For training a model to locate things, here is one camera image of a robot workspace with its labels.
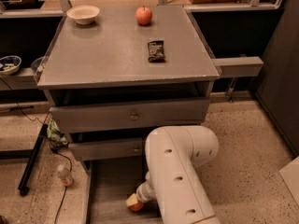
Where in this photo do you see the orange fruit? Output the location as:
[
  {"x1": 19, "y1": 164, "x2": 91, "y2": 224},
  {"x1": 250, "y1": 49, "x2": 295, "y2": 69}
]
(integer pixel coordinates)
[{"x1": 129, "y1": 203, "x2": 144, "y2": 212}]

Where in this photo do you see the grey top drawer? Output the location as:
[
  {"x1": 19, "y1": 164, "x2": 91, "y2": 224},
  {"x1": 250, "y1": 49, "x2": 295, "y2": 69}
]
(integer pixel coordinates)
[{"x1": 50, "y1": 98, "x2": 209, "y2": 133}]

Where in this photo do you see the grey middle drawer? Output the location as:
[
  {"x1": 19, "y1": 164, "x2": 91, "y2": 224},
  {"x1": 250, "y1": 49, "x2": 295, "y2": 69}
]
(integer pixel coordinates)
[{"x1": 69, "y1": 135, "x2": 145, "y2": 161}]

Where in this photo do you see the grey drawer cabinet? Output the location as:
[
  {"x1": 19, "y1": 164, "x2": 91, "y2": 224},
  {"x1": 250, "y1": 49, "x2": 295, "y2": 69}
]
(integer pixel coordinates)
[{"x1": 36, "y1": 5, "x2": 221, "y2": 224}]

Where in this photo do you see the grey open bottom drawer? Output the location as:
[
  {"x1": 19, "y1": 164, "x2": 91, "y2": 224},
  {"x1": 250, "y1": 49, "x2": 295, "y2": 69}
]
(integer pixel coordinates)
[{"x1": 83, "y1": 156, "x2": 163, "y2": 224}]

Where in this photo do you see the grey side shelf beam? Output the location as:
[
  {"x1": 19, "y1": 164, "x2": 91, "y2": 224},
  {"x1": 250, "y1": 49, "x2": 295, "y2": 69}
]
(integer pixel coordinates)
[{"x1": 212, "y1": 57, "x2": 263, "y2": 78}]

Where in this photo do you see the white board corner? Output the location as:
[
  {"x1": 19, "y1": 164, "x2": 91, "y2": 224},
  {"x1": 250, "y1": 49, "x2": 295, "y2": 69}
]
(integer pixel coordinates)
[{"x1": 279, "y1": 156, "x2": 299, "y2": 206}]

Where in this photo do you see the blue patterned bowl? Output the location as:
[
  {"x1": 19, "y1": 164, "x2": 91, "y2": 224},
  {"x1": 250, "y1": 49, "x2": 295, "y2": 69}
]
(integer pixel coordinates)
[{"x1": 0, "y1": 55, "x2": 21, "y2": 75}]

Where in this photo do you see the beige bowl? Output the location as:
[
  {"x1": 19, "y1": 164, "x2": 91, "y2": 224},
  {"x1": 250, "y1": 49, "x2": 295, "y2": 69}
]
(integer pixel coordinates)
[{"x1": 66, "y1": 6, "x2": 100, "y2": 25}]

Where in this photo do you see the dark snack bar packet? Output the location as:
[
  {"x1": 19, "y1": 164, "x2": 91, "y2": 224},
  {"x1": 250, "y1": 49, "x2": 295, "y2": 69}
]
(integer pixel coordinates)
[{"x1": 148, "y1": 40, "x2": 165, "y2": 63}]

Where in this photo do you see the green snack bag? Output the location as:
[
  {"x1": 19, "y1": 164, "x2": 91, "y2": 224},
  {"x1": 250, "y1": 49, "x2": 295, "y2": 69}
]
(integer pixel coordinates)
[{"x1": 47, "y1": 120, "x2": 68, "y2": 148}]

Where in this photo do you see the clear plastic cup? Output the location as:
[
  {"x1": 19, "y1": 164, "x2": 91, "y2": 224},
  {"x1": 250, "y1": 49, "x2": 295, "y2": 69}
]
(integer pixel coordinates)
[{"x1": 31, "y1": 57, "x2": 48, "y2": 74}]

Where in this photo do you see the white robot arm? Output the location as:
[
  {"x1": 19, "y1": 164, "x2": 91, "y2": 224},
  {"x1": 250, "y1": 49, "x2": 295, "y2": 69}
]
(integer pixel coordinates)
[{"x1": 126, "y1": 126, "x2": 221, "y2": 224}]

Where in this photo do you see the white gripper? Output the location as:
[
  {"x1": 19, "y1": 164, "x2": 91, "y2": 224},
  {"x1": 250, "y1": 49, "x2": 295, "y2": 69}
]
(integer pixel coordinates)
[{"x1": 126, "y1": 180, "x2": 156, "y2": 207}]

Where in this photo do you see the red apple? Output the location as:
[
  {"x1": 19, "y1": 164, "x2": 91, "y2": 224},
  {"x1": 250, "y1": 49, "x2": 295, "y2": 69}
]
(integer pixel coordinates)
[{"x1": 135, "y1": 7, "x2": 152, "y2": 25}]

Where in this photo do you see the black floor cable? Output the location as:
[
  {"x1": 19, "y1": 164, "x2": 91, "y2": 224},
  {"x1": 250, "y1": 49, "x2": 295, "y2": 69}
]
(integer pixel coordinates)
[{"x1": 0, "y1": 77, "x2": 73, "y2": 224}]

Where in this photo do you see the black metal leg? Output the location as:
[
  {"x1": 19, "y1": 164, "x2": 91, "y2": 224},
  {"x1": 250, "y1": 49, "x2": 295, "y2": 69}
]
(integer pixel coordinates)
[{"x1": 18, "y1": 124, "x2": 48, "y2": 196}]

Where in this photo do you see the clear plastic bottle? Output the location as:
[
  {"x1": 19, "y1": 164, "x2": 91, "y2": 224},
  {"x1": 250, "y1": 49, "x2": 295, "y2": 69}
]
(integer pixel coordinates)
[{"x1": 57, "y1": 164, "x2": 73, "y2": 187}]

